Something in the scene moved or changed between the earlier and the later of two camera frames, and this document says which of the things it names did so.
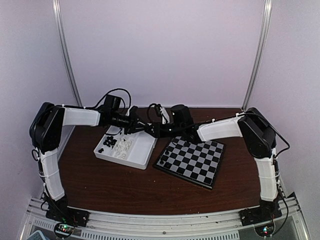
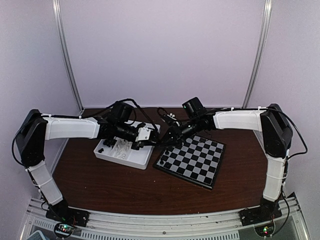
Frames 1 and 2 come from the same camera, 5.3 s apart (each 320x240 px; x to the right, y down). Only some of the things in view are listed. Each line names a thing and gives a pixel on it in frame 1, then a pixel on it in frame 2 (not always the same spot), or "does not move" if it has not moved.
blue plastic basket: (37, 235) does not move
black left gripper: (133, 124) -> (141, 143)
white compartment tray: (135, 149) does not move
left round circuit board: (64, 229) does not move
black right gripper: (158, 132) -> (177, 135)
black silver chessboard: (197, 162) does not move
